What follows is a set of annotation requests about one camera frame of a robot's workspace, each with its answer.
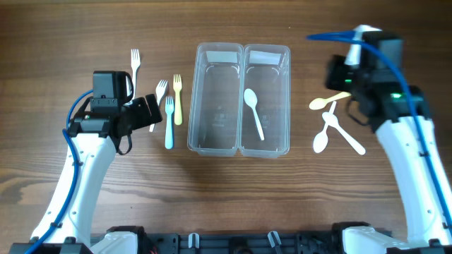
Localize light blue plastic fork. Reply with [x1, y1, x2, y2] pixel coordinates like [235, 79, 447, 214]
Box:
[165, 95, 174, 150]

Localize white plastic fork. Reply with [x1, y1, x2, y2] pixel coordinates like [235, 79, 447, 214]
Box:
[129, 49, 141, 104]
[148, 79, 169, 133]

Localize yellow plastic fork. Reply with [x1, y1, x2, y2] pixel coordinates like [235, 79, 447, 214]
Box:
[173, 74, 183, 126]

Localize yellow plastic spoon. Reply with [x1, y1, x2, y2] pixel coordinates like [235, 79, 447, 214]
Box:
[309, 92, 351, 110]

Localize white plastic spoon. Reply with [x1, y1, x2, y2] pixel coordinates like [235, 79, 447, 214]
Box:
[312, 100, 338, 155]
[244, 88, 265, 141]
[322, 112, 366, 155]

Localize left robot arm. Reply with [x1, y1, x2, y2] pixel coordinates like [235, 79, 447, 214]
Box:
[10, 71, 162, 253]

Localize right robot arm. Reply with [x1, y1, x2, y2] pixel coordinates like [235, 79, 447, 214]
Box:
[316, 30, 451, 253]

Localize left clear plastic container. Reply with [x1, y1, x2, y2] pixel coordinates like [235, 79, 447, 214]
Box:
[187, 42, 244, 157]

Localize clear plastic container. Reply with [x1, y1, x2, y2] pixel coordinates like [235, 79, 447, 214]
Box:
[187, 42, 244, 157]
[238, 44, 291, 158]

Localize right clear plastic container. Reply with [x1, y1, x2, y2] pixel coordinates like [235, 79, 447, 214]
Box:
[238, 44, 291, 158]

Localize right blue cable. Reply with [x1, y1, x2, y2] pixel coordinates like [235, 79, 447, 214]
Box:
[305, 30, 452, 230]

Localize blue cable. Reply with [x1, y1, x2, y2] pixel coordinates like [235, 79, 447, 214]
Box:
[23, 89, 95, 254]
[305, 30, 452, 230]

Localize left blue cable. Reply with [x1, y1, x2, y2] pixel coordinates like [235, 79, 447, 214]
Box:
[23, 89, 95, 254]

